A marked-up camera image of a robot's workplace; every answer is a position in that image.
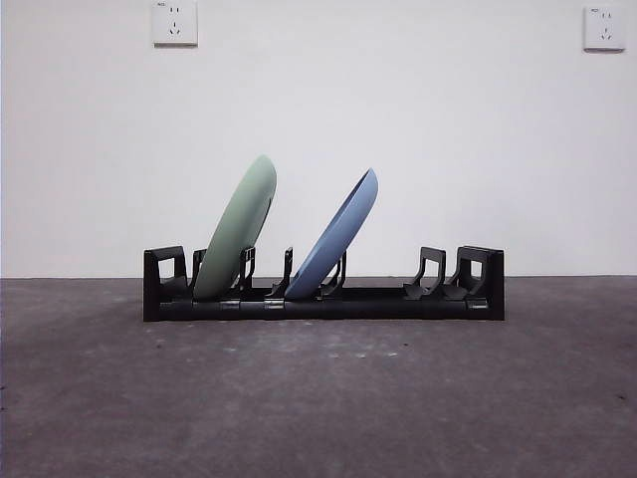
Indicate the blue round plate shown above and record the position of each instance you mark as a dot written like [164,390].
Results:
[338,234]

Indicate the pale green round plate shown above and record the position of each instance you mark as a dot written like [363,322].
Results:
[239,224]

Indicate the black plastic plate rack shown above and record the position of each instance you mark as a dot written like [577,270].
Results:
[373,309]

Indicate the white wall socket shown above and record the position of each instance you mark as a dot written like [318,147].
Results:
[175,22]
[604,27]

